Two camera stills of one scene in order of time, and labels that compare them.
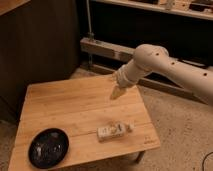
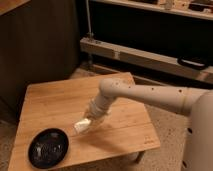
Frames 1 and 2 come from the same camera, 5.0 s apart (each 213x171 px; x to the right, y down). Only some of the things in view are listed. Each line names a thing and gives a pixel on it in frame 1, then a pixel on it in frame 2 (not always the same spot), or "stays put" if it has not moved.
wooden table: (78, 107) stays put
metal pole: (90, 33) stays put
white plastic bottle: (114, 131) -> (83, 126)
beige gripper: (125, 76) -> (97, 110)
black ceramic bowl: (48, 148) stays put
